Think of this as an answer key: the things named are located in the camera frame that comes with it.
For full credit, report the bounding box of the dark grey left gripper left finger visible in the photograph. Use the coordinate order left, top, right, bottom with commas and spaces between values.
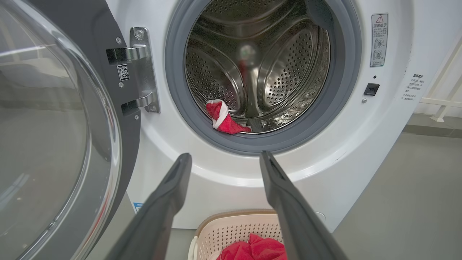
105, 153, 193, 260

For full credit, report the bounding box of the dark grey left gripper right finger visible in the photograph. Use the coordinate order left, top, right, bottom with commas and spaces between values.
259, 151, 349, 260

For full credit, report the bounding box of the large red garment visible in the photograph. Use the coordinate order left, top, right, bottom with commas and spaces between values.
217, 233, 288, 260

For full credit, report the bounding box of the small red and white garment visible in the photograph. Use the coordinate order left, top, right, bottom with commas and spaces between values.
205, 99, 252, 135

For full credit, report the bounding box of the black-rimmed glass washer door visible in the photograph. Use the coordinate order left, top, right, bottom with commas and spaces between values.
0, 0, 141, 260

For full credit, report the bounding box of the cream perforated laundry basket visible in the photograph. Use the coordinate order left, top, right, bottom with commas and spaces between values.
187, 209, 286, 260

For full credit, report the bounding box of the white front-load washing machine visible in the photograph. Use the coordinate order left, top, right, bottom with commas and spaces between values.
105, 0, 462, 232

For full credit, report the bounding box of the grey rubber door gasket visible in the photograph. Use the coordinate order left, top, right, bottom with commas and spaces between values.
165, 0, 363, 156

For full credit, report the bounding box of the chrome door hinge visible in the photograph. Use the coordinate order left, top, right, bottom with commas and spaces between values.
106, 27, 161, 113

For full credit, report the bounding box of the small QR code sticker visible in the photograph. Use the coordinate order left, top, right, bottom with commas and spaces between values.
116, 64, 130, 82

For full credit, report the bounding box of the steel perforated washer drum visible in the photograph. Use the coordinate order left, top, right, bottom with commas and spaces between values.
185, 0, 331, 134

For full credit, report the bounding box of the grey warning sticker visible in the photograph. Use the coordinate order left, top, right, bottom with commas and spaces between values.
370, 13, 389, 68

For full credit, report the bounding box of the white metal rack frame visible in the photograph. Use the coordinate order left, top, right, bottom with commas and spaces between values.
420, 35, 462, 123

